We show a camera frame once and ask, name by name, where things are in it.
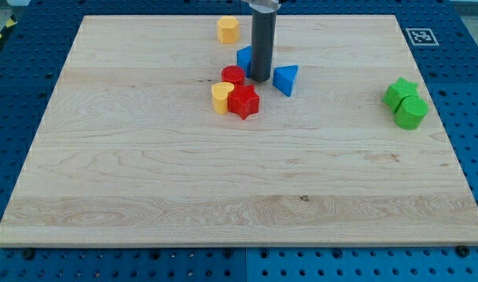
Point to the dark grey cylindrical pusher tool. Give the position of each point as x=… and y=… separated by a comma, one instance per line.
x=263, y=33

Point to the green star block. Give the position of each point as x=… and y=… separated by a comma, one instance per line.
x=398, y=91

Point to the blue cube block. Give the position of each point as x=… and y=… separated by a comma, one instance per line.
x=244, y=60

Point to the black yellow hazard tape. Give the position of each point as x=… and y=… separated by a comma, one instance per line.
x=7, y=30

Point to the blue triangle block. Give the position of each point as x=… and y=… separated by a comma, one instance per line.
x=284, y=79

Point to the yellow hexagon block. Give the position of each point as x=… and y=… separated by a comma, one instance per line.
x=228, y=29

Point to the light wooden board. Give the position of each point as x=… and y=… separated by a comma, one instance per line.
x=131, y=154

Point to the red star block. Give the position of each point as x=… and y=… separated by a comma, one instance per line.
x=243, y=101

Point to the white fiducial marker tag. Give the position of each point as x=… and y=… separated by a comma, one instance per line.
x=420, y=36

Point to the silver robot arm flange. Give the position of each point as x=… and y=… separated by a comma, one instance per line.
x=264, y=6

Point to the red circle block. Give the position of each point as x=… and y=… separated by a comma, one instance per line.
x=233, y=74

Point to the green circle block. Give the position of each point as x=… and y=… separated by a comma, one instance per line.
x=411, y=112

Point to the yellow heart block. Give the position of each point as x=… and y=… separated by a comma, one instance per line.
x=220, y=92

